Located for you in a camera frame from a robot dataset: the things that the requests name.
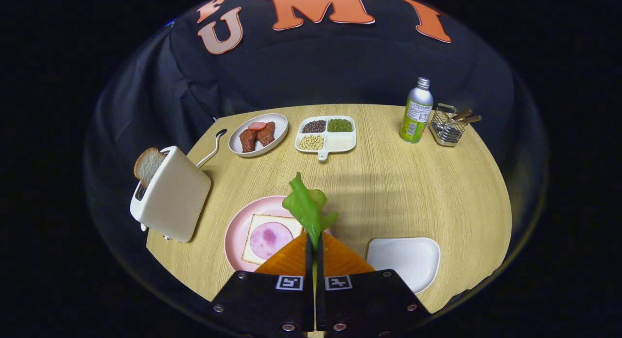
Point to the toasted bread slice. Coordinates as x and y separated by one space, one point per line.
147 164

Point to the brown meat piece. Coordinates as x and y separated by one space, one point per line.
266 134
248 140

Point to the pile of dark red beans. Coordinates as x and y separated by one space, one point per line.
314 126

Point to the white oval plate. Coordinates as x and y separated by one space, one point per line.
279 126

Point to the round pink ham slice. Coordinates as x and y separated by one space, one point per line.
269 238

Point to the pink sausage slice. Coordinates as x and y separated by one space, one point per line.
256 126

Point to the pile of yellow soybeans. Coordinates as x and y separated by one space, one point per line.
310 143

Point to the white bread slice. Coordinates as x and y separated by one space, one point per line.
249 253

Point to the silver bottle with green label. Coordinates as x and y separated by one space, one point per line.
416 114

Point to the white square plate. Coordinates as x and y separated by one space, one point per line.
403 260

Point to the white toaster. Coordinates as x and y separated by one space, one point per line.
175 197

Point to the pink round plate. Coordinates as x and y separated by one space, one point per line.
237 231

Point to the black backdrop cloth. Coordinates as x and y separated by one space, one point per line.
340 71

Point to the white divided dish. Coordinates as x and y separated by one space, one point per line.
340 142

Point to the pile of green mung beans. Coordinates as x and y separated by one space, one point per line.
339 125

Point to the green lettuce leaf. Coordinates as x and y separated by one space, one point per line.
306 207

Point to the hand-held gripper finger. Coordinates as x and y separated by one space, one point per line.
320 279
309 279

